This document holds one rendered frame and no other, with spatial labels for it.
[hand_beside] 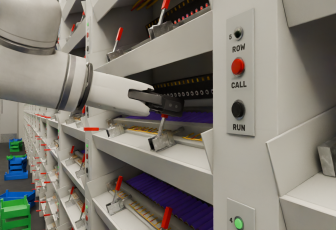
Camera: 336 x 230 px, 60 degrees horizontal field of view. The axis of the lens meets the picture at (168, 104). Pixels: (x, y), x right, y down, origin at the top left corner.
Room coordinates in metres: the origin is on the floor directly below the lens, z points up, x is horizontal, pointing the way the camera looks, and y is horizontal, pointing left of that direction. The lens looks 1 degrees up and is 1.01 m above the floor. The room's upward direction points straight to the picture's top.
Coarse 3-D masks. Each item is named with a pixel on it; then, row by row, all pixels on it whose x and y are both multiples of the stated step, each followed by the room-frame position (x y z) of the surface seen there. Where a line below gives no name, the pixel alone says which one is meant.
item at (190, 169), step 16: (112, 112) 0.90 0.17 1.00; (128, 128) 0.79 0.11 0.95; (96, 144) 0.86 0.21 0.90; (112, 144) 0.69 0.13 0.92; (128, 144) 0.60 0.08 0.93; (144, 144) 0.56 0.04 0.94; (176, 144) 0.50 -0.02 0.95; (208, 144) 0.33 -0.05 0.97; (128, 160) 0.62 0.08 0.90; (144, 160) 0.53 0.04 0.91; (160, 160) 0.46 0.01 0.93; (176, 160) 0.42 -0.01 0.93; (192, 160) 0.40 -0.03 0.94; (208, 160) 0.33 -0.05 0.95; (160, 176) 0.48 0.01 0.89; (176, 176) 0.43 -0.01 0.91; (192, 176) 0.38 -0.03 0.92; (208, 176) 0.35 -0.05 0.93; (192, 192) 0.40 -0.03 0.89; (208, 192) 0.36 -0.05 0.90
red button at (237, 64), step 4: (236, 60) 0.29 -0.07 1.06; (240, 60) 0.29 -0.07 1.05; (232, 64) 0.30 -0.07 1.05; (236, 64) 0.29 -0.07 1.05; (240, 64) 0.29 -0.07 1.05; (232, 68) 0.30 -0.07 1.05; (236, 68) 0.29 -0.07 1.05; (240, 68) 0.29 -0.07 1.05; (236, 72) 0.29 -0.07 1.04; (240, 72) 0.29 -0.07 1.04
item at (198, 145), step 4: (128, 132) 0.72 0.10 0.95; (132, 132) 0.70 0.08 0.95; (136, 132) 0.67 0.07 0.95; (140, 132) 0.66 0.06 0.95; (148, 136) 0.61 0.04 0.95; (176, 140) 0.51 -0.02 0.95; (180, 140) 0.49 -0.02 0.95; (184, 140) 0.49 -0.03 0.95; (184, 144) 0.48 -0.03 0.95; (188, 144) 0.47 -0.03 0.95; (192, 144) 0.46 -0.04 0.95; (196, 144) 0.45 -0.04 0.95; (200, 144) 0.44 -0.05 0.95
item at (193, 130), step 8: (120, 120) 0.82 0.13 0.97; (128, 120) 0.76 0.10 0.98; (136, 120) 0.73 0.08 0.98; (144, 120) 0.69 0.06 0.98; (152, 120) 0.66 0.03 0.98; (160, 120) 0.63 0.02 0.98; (136, 128) 0.69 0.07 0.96; (144, 128) 0.66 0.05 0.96; (152, 128) 0.64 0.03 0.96; (168, 128) 0.58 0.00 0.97; (176, 128) 0.55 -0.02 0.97; (184, 128) 0.52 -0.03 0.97; (192, 128) 0.50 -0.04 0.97; (200, 128) 0.48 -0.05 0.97; (208, 128) 0.46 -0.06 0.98; (192, 136) 0.51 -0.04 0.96; (200, 136) 0.48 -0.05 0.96
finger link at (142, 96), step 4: (128, 92) 0.43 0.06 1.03; (132, 92) 0.43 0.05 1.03; (136, 92) 0.44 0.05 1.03; (140, 92) 0.44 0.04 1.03; (144, 92) 0.44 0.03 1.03; (128, 96) 0.43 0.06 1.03; (132, 96) 0.43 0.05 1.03; (136, 96) 0.44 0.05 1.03; (140, 96) 0.44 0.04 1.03; (144, 96) 0.44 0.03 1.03; (148, 96) 0.44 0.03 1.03; (152, 96) 0.44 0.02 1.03; (156, 96) 0.44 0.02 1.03; (160, 96) 0.44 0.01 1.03; (140, 100) 0.45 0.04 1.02; (144, 100) 0.44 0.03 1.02; (148, 100) 0.44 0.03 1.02; (152, 100) 0.44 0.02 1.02; (156, 100) 0.44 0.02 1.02; (160, 100) 0.44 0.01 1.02; (160, 104) 0.45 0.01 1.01
